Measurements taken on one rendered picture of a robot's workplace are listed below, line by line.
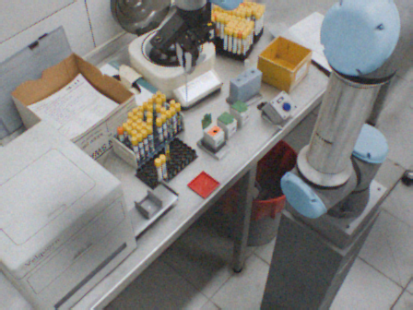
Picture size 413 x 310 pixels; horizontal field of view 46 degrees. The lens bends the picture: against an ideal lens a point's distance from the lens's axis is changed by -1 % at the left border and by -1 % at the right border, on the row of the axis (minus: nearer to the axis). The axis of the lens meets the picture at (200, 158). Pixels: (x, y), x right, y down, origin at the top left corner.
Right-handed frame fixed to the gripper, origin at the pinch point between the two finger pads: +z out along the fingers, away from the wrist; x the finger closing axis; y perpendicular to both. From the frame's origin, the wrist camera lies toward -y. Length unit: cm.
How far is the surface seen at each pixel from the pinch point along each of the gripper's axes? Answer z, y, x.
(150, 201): 21.8, -24.5, -14.9
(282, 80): 21.1, 35.3, -4.5
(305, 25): 24, 66, 13
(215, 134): 18.0, 1.9, -10.2
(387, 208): 113, 90, -37
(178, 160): 23.3, -9.8, -7.8
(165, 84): 17.3, 2.8, 14.9
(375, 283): 113, 55, -58
